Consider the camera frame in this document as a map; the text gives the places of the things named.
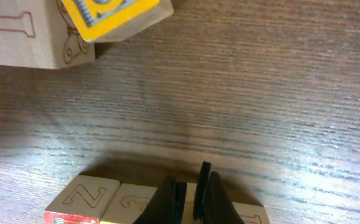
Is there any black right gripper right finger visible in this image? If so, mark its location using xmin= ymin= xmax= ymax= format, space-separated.
xmin=192 ymin=161 xmax=244 ymax=224

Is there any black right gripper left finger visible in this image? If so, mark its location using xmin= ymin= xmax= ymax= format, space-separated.
xmin=133 ymin=177 xmax=187 ymax=224

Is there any yellow C block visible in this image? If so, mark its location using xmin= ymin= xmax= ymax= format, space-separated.
xmin=100 ymin=184 xmax=157 ymax=224

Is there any red A block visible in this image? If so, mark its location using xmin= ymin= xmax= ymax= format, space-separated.
xmin=233 ymin=202 xmax=270 ymax=224

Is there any red I block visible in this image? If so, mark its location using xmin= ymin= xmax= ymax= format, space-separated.
xmin=44 ymin=175 xmax=120 ymax=224

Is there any yellow S block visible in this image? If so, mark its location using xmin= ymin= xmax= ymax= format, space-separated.
xmin=62 ymin=0 xmax=174 ymax=43

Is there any green R block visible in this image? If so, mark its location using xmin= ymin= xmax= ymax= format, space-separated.
xmin=181 ymin=182 xmax=197 ymax=224

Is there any wood block red side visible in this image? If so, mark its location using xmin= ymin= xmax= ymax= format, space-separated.
xmin=0 ymin=0 xmax=95 ymax=69

